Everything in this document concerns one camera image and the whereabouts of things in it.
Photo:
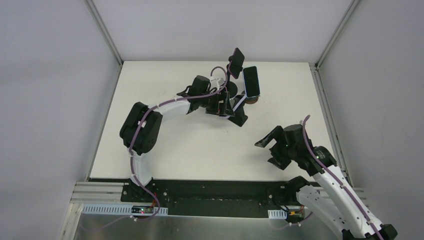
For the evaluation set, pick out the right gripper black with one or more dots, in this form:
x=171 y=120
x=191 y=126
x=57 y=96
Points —
x=276 y=149

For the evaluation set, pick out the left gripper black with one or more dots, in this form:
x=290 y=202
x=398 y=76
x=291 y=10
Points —
x=230 y=110

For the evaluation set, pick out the black wedge phone stand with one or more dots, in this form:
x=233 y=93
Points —
x=239 y=117

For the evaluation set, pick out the phone with blue case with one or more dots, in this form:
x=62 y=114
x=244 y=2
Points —
x=251 y=82

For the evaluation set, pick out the phone with lavender case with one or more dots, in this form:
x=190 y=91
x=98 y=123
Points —
x=238 y=101

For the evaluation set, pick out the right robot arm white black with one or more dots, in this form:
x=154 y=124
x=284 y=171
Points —
x=343 y=211

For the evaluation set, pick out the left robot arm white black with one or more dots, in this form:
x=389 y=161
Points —
x=141 y=127

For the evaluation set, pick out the black pole phone stand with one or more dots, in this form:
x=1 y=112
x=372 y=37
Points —
x=230 y=86

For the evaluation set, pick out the white grey phone stand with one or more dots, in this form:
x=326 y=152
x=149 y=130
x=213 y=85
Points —
x=216 y=82

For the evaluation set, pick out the brown round phone stand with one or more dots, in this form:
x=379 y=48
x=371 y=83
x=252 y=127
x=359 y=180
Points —
x=251 y=100

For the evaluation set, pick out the phone with purple case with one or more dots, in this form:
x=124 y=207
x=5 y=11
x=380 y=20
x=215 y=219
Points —
x=235 y=65

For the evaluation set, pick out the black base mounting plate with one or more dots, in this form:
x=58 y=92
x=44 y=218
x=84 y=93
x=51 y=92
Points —
x=208 y=198

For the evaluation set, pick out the right white cable duct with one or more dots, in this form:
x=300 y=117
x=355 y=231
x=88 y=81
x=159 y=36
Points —
x=277 y=214

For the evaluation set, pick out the white cable duct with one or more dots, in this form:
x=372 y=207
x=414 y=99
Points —
x=123 y=210
x=277 y=214

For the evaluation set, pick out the right aluminium frame post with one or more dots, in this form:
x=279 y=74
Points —
x=350 y=11

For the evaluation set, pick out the aluminium frame post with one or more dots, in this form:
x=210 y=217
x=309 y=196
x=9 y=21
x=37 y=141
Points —
x=350 y=11
x=98 y=20

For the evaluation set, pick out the aluminium front rail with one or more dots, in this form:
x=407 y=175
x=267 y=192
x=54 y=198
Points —
x=97 y=192

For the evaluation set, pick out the left white cable duct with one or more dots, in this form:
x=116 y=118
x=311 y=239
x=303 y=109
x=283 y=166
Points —
x=123 y=210

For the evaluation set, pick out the left aluminium frame post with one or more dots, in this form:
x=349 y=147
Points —
x=98 y=20

